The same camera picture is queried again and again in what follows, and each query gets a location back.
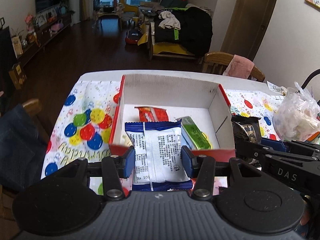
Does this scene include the green biscuit packet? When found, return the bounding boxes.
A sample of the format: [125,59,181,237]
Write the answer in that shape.
[175,116,212,150]

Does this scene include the blue white snack packet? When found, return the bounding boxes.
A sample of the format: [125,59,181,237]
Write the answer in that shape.
[125,121,193,191]

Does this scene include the black snack packet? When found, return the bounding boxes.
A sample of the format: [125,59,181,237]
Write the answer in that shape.
[231,115,262,150]

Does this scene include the red snack bag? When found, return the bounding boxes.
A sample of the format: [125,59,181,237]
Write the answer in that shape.
[135,106,169,122]

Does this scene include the cream yellow snack packet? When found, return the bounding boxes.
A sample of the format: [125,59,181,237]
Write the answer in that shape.
[120,134,132,147]

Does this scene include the clear plastic bag of snacks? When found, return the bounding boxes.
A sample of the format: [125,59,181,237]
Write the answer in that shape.
[272,82,319,141]

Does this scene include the balloon birthday tablecloth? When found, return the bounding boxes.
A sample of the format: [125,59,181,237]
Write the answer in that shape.
[42,75,284,192]

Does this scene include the red cardboard shoe box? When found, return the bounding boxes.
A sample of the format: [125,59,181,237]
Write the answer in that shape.
[109,74,235,162]

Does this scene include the grey desk lamp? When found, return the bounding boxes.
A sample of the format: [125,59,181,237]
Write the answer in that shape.
[301,69,320,89]

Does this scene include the pink cloth on chair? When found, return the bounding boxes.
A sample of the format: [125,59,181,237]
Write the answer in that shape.
[223,55,254,79]

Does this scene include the wooden chair with pink cloth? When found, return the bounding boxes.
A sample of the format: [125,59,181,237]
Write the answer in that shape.
[202,51,265,82]

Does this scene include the dark blue jeans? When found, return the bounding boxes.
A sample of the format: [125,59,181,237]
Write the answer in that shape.
[0,104,47,194]

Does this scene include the wooden chair with jeans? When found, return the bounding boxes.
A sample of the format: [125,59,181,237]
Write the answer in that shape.
[22,99,53,142]

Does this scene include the red toy car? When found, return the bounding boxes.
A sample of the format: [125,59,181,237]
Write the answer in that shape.
[125,29,142,45]

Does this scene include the dark sofa with clothes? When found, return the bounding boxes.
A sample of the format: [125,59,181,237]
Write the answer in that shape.
[149,0,213,58]

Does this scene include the white garment on sofa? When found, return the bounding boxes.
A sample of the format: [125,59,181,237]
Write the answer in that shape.
[159,11,181,30]

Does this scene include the brown paper bag on floor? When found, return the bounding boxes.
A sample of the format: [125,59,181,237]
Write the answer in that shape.
[9,63,27,90]

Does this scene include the dark wooden tv cabinet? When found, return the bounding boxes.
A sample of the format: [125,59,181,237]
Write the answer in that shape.
[1,12,73,84]

